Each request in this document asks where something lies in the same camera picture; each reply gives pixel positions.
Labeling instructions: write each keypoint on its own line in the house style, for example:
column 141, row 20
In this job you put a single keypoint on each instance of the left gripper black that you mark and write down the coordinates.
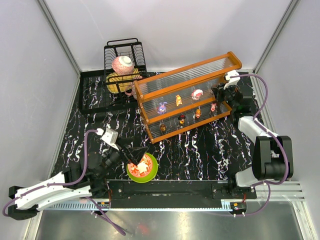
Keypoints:
column 124, row 149

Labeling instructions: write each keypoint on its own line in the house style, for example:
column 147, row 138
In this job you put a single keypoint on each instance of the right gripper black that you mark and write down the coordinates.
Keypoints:
column 220, row 92

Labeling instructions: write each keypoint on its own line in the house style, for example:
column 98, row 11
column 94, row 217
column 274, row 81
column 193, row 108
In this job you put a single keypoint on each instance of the pink flamingo toy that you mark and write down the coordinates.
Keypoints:
column 196, row 94

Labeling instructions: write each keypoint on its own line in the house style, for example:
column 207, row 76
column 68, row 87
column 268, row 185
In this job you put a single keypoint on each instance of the purple bunny toy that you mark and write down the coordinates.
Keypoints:
column 162, row 108

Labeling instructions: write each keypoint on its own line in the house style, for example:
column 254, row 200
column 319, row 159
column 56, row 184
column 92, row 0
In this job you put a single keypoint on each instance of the small orange figure toy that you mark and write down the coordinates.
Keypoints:
column 178, row 100

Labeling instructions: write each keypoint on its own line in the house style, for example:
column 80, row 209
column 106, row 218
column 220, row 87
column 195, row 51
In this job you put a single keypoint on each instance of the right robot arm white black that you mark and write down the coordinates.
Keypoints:
column 272, row 158

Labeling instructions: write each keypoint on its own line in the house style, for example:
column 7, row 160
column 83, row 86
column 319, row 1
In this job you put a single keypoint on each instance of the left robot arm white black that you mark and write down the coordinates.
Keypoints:
column 70, row 184

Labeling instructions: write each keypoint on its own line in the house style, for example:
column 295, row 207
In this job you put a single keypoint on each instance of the orange figure toy on shelf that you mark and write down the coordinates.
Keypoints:
column 198, row 113

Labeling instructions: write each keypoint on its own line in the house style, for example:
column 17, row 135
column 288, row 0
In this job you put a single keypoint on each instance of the brown figure toy on shelf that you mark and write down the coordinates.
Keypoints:
column 162, row 127

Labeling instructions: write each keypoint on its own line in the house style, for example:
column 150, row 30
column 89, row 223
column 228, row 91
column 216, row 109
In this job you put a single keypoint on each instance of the orange clear display shelf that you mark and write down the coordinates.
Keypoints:
column 183, row 81

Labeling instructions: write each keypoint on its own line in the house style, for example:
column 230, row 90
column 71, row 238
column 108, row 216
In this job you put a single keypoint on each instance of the pink pig toy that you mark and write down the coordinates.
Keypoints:
column 213, row 107

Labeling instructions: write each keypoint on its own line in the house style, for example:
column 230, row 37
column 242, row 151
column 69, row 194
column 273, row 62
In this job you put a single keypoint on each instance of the green bowl red pattern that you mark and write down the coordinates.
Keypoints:
column 145, row 171

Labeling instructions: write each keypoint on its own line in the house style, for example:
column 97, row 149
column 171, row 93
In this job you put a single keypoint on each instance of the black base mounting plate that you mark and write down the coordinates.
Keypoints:
column 176, row 194

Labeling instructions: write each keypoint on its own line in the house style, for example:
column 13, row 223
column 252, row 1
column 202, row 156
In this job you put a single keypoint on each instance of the black haired figure toy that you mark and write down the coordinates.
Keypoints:
column 181, row 119

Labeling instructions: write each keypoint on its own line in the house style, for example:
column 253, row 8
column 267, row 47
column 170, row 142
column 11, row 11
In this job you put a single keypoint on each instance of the black marble pattern mat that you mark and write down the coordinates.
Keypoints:
column 183, row 148

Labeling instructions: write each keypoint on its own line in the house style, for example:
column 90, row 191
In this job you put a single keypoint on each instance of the pink mug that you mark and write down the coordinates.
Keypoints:
column 131, row 91

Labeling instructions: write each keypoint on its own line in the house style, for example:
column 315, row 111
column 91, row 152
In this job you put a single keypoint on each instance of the yellow patterned bowl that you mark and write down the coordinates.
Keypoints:
column 118, row 83

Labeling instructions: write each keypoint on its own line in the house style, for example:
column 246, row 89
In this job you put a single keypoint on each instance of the pink patterned bowl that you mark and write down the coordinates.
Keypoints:
column 123, row 65

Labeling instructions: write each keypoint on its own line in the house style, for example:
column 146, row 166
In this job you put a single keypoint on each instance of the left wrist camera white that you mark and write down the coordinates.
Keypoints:
column 109, row 136

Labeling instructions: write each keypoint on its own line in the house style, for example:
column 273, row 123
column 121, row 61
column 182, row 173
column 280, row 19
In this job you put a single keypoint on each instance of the black wire dish rack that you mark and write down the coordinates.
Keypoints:
column 105, row 90

